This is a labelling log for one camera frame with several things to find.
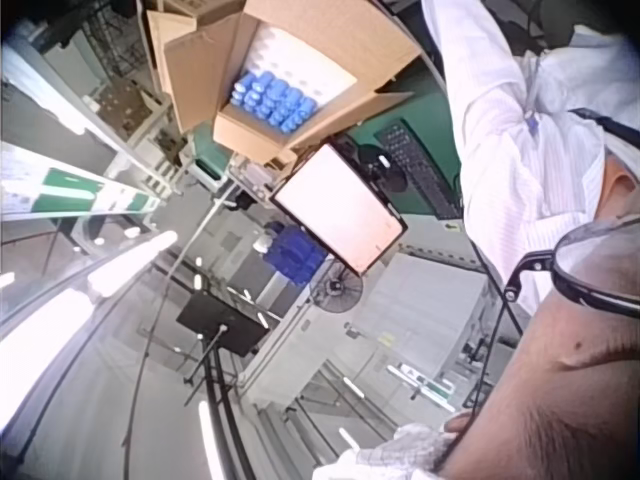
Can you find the black keyboard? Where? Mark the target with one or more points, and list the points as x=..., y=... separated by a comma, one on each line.
x=425, y=175

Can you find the cluttered metal shelf rack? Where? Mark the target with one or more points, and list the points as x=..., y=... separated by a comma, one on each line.
x=125, y=105

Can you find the white foam tray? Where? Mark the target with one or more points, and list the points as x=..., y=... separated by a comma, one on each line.
x=305, y=55

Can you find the blue plastic crate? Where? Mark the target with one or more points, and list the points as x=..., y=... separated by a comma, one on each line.
x=295, y=255

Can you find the open brown cardboard box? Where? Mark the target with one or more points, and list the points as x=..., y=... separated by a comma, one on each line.
x=240, y=125

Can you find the green and white sign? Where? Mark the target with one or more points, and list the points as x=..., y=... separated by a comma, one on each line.
x=425, y=384

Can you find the black framed monitor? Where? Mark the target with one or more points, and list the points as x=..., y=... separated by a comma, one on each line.
x=340, y=210

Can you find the green and white beam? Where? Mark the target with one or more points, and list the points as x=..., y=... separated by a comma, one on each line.
x=65, y=190

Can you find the black round fan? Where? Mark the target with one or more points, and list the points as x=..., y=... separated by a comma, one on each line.
x=336, y=290

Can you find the group of blue cylinders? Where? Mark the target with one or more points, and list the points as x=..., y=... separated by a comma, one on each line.
x=272, y=100

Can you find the black board on tripod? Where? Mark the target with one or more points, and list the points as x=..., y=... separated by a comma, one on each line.
x=220, y=320

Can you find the black computer mouse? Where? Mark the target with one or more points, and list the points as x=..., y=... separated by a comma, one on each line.
x=381, y=167

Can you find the green table mat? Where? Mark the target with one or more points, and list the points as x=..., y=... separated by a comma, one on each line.
x=425, y=105

